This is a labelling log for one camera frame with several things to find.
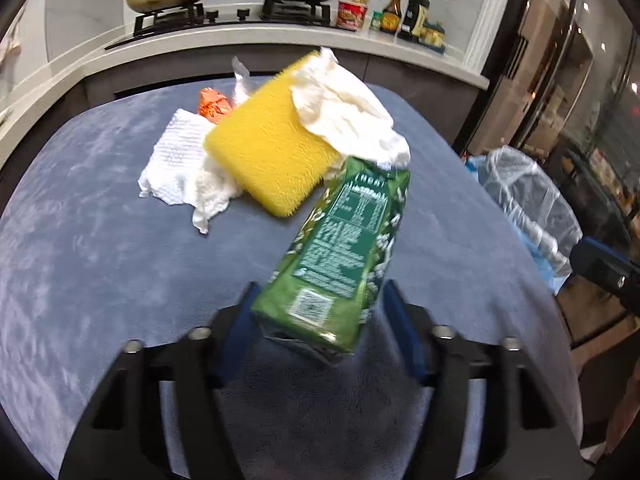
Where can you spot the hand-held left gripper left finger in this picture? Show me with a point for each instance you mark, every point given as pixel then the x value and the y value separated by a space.
pixel 239 325

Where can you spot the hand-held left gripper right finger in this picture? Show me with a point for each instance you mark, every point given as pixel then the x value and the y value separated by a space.
pixel 402 330

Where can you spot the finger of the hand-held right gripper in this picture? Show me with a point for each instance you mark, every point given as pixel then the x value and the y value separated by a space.
pixel 597 260

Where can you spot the trash bin with plastic liner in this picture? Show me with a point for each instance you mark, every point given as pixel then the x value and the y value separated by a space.
pixel 525 190

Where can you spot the green drink carton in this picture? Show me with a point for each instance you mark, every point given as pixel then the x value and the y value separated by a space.
pixel 340 240

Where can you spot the yellow sponge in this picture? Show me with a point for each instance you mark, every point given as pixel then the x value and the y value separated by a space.
pixel 265 150

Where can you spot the white paper towel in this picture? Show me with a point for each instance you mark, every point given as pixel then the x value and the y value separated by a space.
pixel 175 160

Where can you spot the orange snack wrapper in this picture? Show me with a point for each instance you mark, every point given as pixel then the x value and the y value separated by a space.
pixel 214 105

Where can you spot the white tissue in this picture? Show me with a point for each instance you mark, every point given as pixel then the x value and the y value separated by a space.
pixel 340 105

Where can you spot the clear plastic wrapper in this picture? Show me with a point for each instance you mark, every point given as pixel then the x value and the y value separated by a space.
pixel 245 80

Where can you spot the blue plastic bin liner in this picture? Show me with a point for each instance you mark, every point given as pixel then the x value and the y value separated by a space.
pixel 542 265

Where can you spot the blue grey tablecloth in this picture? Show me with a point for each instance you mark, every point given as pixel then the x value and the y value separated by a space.
pixel 100 260

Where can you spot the glass sliding door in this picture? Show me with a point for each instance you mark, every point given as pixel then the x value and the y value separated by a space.
pixel 550 60

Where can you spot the grey kitchen cabinet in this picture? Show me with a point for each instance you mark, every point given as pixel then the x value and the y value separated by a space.
pixel 410 80

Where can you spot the white kitchen counter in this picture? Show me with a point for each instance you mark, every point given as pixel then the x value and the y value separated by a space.
pixel 200 52

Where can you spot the condiment jar set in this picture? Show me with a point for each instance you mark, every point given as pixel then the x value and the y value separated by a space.
pixel 434 36

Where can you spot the dark soy sauce bottle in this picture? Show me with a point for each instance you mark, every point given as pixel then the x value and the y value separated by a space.
pixel 414 17

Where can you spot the black gas stove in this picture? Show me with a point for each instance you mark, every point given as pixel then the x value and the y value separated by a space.
pixel 225 17

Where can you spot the small green lid jar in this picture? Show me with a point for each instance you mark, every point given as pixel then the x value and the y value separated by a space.
pixel 376 21

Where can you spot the brown sauce bottle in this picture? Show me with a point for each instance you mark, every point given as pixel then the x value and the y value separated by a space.
pixel 392 15

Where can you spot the red instant noodle cup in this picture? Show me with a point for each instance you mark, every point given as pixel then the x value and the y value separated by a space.
pixel 352 15

